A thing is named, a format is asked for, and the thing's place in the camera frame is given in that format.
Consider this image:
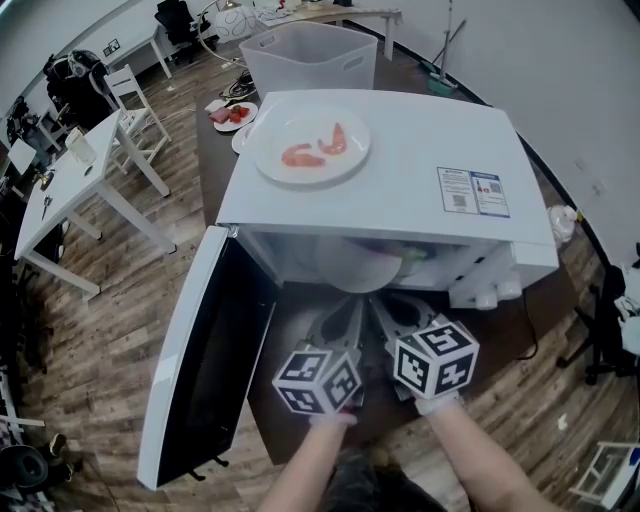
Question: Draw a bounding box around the white garment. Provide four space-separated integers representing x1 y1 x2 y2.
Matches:
613 293 640 327

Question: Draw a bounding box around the black power cord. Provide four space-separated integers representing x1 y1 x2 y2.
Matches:
517 283 542 362

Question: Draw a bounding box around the dark brown table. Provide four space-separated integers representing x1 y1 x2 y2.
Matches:
193 47 569 467

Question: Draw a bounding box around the small white plate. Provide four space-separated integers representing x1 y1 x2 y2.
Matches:
230 122 259 154

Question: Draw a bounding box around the light wooden desk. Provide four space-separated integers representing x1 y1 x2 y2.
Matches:
258 0 404 60

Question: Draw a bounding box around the white shrimp plate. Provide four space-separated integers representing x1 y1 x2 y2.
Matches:
253 102 373 188

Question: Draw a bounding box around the pink shrimp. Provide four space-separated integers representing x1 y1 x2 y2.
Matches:
316 121 350 156
280 143 326 169

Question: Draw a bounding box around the white desk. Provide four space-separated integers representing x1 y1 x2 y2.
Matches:
103 21 174 82
13 109 178 302

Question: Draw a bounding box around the person's right forearm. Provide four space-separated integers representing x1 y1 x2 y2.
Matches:
417 398 569 512

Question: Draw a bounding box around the person's left forearm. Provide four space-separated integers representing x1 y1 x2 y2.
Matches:
258 412 359 512

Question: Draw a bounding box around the black office chair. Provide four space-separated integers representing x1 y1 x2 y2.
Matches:
556 248 640 387
153 0 212 65

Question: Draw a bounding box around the white plate red food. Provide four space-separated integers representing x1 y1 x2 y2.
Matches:
213 100 259 133

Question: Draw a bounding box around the person's dark clothing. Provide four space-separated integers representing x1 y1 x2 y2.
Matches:
384 467 454 512

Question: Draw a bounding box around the translucent plastic bin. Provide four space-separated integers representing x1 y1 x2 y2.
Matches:
238 20 379 109

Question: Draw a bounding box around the white wooden chair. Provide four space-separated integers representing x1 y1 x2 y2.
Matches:
101 63 172 177

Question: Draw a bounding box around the arc floor lamp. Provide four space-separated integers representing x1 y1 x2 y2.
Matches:
197 0 260 56

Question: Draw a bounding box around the white rack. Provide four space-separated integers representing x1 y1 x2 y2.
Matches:
568 438 640 512

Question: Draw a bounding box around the black grey backpack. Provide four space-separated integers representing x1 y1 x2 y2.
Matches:
43 48 115 132

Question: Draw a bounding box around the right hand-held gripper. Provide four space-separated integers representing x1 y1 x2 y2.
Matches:
372 293 480 401

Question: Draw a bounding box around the plain white plate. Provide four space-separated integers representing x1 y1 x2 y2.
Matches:
293 234 407 295

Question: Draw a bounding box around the white microwave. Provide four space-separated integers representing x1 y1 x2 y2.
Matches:
137 88 561 492

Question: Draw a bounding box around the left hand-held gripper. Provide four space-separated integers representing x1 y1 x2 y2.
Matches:
272 295 369 416

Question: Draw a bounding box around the clear water bottle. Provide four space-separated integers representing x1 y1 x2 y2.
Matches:
546 203 580 245

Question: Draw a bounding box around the black round seat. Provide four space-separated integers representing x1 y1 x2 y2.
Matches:
0 443 50 495

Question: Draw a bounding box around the black cable tangle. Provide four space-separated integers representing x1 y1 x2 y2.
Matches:
218 68 257 100

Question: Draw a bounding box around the translucent cup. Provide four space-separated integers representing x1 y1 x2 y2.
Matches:
64 126 98 166

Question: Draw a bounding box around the green mop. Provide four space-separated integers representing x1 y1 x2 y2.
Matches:
421 0 469 97

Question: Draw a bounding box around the purple eggplant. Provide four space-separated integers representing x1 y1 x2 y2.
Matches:
349 238 431 262

